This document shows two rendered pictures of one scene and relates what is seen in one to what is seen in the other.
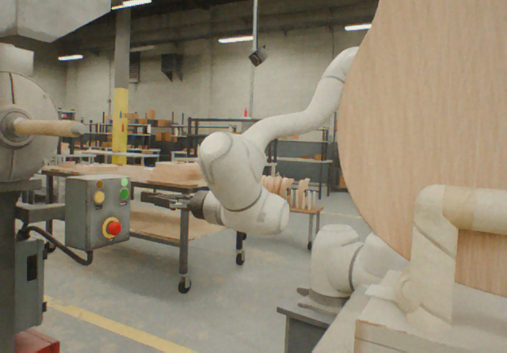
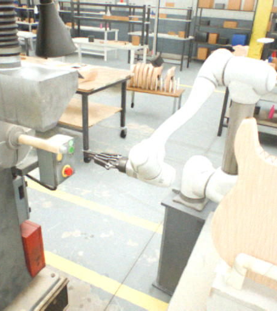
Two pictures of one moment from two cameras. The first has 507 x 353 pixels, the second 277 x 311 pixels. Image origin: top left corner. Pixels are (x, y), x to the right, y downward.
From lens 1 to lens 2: 56 cm
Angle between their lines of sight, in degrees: 25
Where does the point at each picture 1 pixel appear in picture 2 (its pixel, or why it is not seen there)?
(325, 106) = (199, 101)
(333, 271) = (195, 186)
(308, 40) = not seen: outside the picture
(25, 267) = (18, 192)
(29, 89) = not seen: hidden behind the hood
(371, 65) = (227, 208)
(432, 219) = (239, 267)
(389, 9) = (237, 193)
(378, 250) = (222, 181)
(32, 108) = not seen: hidden behind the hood
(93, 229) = (58, 175)
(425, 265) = (235, 277)
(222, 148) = (144, 158)
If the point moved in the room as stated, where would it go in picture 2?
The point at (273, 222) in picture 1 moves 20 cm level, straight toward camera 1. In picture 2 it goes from (167, 183) to (171, 213)
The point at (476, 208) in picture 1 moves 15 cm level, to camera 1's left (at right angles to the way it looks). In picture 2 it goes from (252, 268) to (188, 268)
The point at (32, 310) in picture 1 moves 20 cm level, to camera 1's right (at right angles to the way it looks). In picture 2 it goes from (24, 212) to (63, 213)
